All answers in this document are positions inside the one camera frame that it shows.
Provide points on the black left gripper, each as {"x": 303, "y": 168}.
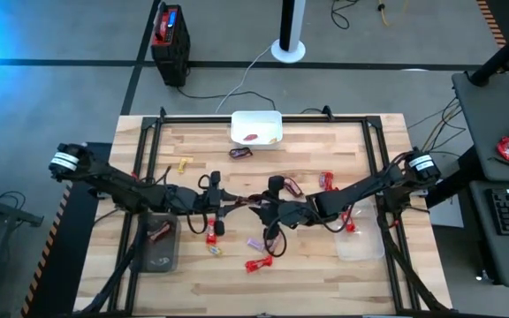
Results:
{"x": 212, "y": 201}

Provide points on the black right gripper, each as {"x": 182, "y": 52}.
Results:
{"x": 296, "y": 212}

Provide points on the brown candy wrapper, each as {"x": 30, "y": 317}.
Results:
{"x": 255, "y": 203}

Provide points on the pink chewy candy wrapper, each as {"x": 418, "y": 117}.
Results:
{"x": 254, "y": 244}

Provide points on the red candy wrapper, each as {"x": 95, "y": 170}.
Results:
{"x": 250, "y": 137}
{"x": 348, "y": 223}
{"x": 326, "y": 181}
{"x": 259, "y": 264}
{"x": 211, "y": 234}

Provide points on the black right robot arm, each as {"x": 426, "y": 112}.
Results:
{"x": 360, "y": 190}

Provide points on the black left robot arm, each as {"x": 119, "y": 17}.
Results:
{"x": 104, "y": 176}

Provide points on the white plastic bin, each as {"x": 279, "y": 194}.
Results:
{"x": 256, "y": 126}

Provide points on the grey plastic bin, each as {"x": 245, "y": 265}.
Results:
{"x": 161, "y": 256}

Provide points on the clear plastic bin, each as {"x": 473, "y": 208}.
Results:
{"x": 362, "y": 243}

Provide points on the white pole stand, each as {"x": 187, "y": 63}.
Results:
{"x": 288, "y": 50}

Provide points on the black red power station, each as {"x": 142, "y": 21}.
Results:
{"x": 170, "y": 48}

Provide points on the grey desk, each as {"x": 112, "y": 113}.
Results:
{"x": 480, "y": 132}

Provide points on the black floor stand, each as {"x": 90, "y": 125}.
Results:
{"x": 7, "y": 207}

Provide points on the black pole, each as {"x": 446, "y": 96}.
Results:
{"x": 502, "y": 53}

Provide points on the black metal table frame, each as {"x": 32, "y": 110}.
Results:
{"x": 369, "y": 146}

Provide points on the black hazard-striped base plate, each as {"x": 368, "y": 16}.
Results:
{"x": 60, "y": 265}

